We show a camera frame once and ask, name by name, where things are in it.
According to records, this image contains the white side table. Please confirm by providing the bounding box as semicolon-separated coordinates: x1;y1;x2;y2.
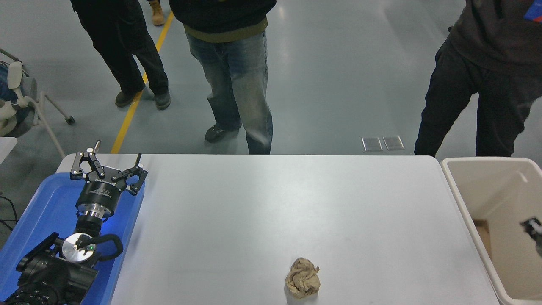
0;137;18;164

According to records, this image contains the blue plastic tray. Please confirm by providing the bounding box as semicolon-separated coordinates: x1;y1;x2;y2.
0;172;146;305

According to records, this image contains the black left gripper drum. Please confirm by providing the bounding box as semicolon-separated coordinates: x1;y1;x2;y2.
76;177;124;214

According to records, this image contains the large pale bin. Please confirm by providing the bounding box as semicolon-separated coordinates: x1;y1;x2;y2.
440;157;542;305

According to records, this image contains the crumpled tan paper ball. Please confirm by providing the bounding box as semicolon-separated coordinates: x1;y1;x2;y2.
285;257;321;299

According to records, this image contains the white wheeled chair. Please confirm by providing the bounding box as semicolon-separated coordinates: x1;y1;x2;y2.
0;48;76;158

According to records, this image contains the black floor cable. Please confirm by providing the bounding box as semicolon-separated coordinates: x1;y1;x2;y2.
0;195;18;231

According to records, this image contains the person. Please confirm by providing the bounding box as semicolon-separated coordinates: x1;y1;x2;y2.
169;0;277;155
70;0;171;111
148;0;166;27
414;0;542;158
0;61;39;137

